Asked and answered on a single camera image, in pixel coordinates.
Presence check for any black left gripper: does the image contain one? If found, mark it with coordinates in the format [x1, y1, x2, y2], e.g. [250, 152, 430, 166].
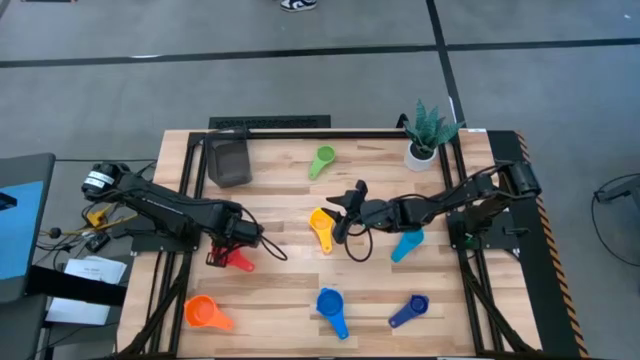
[206, 202, 265, 268]

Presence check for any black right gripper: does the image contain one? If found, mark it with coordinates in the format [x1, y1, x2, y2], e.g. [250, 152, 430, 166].
[322, 179, 397, 246]

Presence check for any red measuring cup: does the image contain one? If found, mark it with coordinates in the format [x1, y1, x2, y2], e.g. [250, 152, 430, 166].
[212, 244, 256, 274]

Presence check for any yellow measuring cup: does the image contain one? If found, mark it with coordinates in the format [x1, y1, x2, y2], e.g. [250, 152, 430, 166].
[308, 207, 336, 255]

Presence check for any green measuring cup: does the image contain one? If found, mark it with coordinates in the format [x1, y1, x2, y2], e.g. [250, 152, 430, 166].
[307, 144, 337, 181]

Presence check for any teal measuring cup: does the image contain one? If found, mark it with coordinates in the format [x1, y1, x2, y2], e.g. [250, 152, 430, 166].
[390, 228, 426, 264]

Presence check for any dark blue measuring cup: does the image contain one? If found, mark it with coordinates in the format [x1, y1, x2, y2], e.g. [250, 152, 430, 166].
[388, 294, 431, 330]

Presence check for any white plant pot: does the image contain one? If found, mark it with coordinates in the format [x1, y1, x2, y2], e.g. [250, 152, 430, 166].
[403, 140, 439, 173]

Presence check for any green artificial plant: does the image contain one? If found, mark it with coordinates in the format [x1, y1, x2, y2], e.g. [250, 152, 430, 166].
[402, 98, 466, 156]

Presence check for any black power adapter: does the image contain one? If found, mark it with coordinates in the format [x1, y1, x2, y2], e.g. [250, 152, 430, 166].
[84, 232, 112, 253]

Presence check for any white paper sheet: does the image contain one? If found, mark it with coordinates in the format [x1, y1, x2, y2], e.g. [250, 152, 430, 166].
[44, 297, 112, 326]
[63, 255, 129, 286]

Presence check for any black bar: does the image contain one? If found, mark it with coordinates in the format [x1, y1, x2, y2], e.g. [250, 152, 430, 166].
[27, 264, 127, 307]

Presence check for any blue panel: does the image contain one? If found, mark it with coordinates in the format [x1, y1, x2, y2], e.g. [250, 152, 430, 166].
[0, 180, 45, 281]

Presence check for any person's shoe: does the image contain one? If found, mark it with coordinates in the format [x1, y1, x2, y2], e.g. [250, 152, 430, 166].
[279, 0, 319, 13]

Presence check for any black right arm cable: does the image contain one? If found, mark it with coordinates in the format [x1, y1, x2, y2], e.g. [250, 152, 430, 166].
[344, 227, 374, 263]

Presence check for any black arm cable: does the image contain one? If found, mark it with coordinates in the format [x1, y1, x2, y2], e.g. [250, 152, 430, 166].
[255, 219, 289, 263]
[344, 227, 374, 263]

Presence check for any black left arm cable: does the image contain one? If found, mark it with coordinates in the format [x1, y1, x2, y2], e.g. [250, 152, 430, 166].
[255, 219, 289, 263]

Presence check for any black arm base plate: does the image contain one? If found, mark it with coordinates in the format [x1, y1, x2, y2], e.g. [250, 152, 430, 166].
[130, 230, 201, 254]
[446, 208, 530, 251]

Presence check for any black aluminium table frame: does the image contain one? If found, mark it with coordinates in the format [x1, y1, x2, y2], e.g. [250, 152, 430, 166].
[117, 128, 544, 360]

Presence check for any yellow cable connector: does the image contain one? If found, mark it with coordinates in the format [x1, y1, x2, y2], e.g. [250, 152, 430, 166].
[85, 204, 114, 229]

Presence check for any black floor cable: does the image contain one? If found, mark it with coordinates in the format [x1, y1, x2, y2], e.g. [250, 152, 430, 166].
[590, 172, 640, 269]

